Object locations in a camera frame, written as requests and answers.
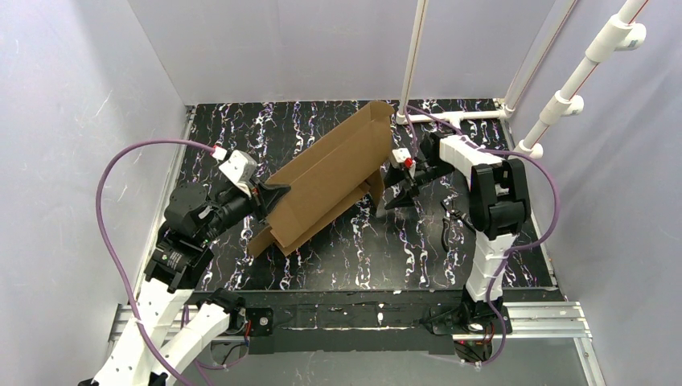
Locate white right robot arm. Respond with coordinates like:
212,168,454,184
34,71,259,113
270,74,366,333
384,133,531,302

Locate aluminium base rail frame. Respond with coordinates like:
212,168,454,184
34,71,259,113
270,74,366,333
106,287,590,366

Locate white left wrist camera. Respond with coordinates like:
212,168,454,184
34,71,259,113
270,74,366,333
219,150,257,198

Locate white PVC camera pole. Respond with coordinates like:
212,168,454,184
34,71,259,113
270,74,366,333
515,0,647,159

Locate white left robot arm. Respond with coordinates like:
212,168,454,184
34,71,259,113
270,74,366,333
83,182,290,385

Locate black handled pliers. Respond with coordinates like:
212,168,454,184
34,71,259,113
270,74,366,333
441,210,475,253

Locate brown cardboard box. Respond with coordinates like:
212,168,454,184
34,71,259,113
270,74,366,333
247,101,394,257

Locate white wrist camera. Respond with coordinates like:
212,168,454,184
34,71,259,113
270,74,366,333
389,148,416,175
219,150,257,198

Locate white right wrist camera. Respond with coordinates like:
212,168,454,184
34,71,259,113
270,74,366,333
389,148,416,175

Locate white PVC pipe frame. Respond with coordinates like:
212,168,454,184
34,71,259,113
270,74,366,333
395,0,584,124

